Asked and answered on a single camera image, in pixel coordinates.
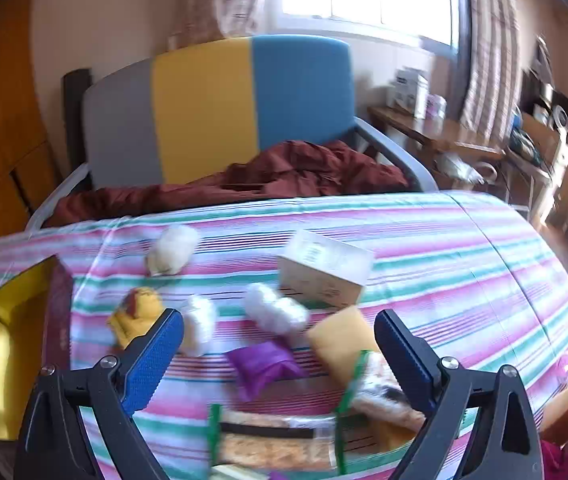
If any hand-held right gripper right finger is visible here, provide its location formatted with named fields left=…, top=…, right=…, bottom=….
left=374, top=309, right=544, bottom=480

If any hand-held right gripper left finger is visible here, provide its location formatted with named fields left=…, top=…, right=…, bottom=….
left=14, top=307, right=187, bottom=480

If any purple packet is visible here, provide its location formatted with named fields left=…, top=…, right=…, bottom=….
left=226, top=340, right=305, bottom=401

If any beige cardboard box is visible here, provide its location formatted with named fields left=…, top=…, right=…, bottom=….
left=276, top=229, right=375, bottom=311

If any maroon gift box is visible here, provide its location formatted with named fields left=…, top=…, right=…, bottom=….
left=0, top=255, right=75, bottom=443

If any snack packet with black band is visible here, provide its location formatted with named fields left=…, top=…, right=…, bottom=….
left=208, top=402, right=349, bottom=478

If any yellow and red toy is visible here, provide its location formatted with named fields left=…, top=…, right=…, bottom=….
left=106, top=287, right=165, bottom=351

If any green-edged snack packet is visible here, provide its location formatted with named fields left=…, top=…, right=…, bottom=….
left=336, top=349, right=427, bottom=441

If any small plastic-wrapped white bundle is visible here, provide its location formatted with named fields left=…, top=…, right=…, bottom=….
left=181, top=295, right=219, bottom=358

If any yellow sponge block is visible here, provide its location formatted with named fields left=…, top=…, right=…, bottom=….
left=306, top=306, right=382, bottom=383

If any white wrapped ball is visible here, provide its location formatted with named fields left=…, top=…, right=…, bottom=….
left=145, top=224, right=201, bottom=278

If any large plastic-wrapped white bundle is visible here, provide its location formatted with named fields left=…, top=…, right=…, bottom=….
left=243, top=282, right=311, bottom=346

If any orange sponge block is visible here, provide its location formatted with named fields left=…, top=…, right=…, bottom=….
left=541, top=385, right=568, bottom=448

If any red cloth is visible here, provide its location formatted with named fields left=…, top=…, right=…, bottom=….
left=538, top=440, right=568, bottom=480

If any white plastic bag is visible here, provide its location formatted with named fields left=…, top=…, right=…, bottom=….
left=436, top=152, right=484, bottom=183

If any maroon cloth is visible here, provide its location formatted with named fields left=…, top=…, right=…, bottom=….
left=46, top=140, right=409, bottom=228

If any wooden desk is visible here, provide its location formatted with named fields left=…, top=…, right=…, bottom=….
left=366, top=105, right=507, bottom=181

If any white metal rack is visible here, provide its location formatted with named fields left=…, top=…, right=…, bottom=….
left=508, top=110, right=568, bottom=221

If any grey yellow blue chair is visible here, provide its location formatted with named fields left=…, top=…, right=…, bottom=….
left=26, top=34, right=439, bottom=231

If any white appliance box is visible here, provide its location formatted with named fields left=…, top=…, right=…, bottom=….
left=386, top=67, right=429, bottom=118

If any dark chair back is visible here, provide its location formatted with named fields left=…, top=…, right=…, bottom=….
left=62, top=68, right=94, bottom=171

